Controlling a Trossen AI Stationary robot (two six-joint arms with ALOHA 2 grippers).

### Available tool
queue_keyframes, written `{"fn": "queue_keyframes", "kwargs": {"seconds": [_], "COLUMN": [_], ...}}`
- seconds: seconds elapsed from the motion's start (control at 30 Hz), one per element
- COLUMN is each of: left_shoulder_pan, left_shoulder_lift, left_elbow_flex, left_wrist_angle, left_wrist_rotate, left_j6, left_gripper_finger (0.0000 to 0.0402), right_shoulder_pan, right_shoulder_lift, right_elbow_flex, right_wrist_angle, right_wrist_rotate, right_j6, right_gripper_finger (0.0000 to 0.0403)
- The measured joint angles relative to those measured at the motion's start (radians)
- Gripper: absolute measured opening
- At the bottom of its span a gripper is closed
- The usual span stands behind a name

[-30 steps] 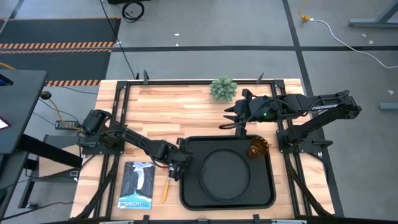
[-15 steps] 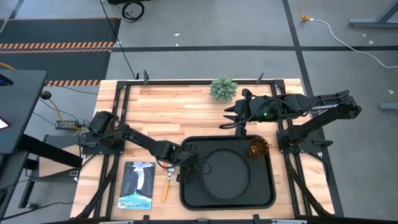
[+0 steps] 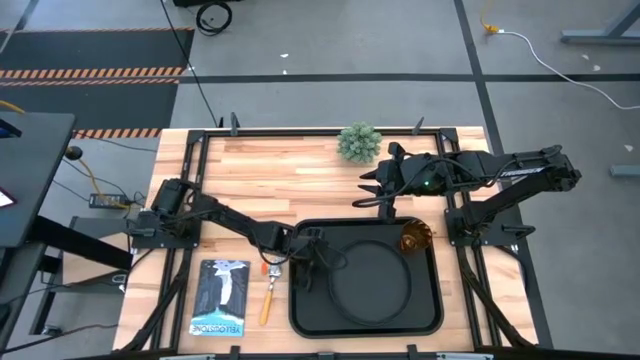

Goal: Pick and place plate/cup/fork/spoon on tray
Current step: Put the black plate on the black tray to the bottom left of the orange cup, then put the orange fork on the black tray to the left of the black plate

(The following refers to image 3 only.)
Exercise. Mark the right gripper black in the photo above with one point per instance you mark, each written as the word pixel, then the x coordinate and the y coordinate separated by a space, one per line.
pixel 415 175

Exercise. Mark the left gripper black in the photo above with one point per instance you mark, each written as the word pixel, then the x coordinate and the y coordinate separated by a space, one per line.
pixel 310 240

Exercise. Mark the black round plate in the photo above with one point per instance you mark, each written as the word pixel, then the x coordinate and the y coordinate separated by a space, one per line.
pixel 370 285

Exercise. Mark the amber translucent cup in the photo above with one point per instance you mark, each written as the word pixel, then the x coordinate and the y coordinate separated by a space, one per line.
pixel 415 236

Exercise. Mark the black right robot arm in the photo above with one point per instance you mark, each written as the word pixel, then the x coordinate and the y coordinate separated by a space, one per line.
pixel 525 172

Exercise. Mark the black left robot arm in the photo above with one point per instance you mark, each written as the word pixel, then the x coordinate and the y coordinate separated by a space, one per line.
pixel 225 217

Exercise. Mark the black rectangular tray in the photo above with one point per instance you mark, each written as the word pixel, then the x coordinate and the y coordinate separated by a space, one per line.
pixel 420 310

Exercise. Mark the small green artificial plant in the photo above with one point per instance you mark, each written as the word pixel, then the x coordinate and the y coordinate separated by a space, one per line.
pixel 359 143

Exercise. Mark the Yellowstone waterfall postcard book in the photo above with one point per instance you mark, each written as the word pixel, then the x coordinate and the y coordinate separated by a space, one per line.
pixel 220 297

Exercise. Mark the black table clamp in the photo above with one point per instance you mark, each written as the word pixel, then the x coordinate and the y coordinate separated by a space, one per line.
pixel 234 351
pixel 412 350

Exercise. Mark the black power adapter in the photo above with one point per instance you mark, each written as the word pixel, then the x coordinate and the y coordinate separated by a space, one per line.
pixel 105 201

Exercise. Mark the grey metal foot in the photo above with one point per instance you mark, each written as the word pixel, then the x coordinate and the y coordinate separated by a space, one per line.
pixel 625 171

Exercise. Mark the grey metal table leg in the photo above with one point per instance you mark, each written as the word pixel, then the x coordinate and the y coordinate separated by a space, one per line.
pixel 600 37

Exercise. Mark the small black round object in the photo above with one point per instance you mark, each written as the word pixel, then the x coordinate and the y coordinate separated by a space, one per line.
pixel 73 153

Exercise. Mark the black hazard-striped floor mat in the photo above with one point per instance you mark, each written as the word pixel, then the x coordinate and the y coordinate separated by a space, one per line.
pixel 90 107
pixel 100 47

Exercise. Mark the dark grey desk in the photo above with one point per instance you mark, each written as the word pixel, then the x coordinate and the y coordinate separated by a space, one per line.
pixel 30 175

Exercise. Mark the phone with bright screen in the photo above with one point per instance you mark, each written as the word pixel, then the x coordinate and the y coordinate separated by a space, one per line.
pixel 5 199

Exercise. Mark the black desk support frame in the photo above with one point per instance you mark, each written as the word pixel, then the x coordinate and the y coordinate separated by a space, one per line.
pixel 75 245

